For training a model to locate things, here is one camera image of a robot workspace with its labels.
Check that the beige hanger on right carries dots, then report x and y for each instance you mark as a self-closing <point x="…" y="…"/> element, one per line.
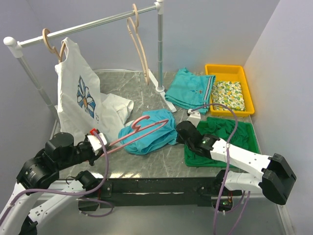
<point x="133" y="32"/>

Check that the green plastic tray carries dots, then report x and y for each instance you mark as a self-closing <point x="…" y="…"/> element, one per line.
<point x="252" y="139"/>

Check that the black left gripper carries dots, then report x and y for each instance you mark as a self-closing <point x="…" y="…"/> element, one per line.
<point x="95" y="154"/>

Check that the beige hanger with shirt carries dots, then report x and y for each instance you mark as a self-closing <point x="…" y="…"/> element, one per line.
<point x="52" y="49"/>

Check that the lemon print folded cloth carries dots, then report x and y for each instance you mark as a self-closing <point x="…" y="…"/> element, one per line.
<point x="229" y="94"/>

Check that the dark green shirt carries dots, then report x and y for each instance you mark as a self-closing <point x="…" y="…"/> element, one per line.
<point x="220" y="127"/>

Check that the white flower print shirt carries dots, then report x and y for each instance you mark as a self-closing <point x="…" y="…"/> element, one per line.
<point x="81" y="105"/>

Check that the folded teal polo shirt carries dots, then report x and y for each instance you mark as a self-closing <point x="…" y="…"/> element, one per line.
<point x="190" y="91"/>

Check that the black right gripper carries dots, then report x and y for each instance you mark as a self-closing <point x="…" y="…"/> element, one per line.
<point x="179" y="140"/>

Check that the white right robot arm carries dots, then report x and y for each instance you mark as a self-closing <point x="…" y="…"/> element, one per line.
<point x="270" y="175"/>

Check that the light blue t shirt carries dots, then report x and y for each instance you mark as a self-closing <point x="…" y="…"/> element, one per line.
<point x="154" y="137"/>

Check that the yellow plastic tray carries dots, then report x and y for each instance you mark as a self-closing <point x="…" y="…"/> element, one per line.
<point x="233" y="73"/>

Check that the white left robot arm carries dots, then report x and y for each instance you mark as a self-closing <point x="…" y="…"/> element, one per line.
<point x="32" y="202"/>

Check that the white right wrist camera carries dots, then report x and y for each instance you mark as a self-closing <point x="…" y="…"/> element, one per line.
<point x="194" y="117"/>

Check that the metal clothes rack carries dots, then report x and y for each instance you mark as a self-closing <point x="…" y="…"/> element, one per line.
<point x="16" y="47"/>

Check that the black base beam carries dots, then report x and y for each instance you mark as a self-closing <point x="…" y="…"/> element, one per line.
<point x="123" y="192"/>

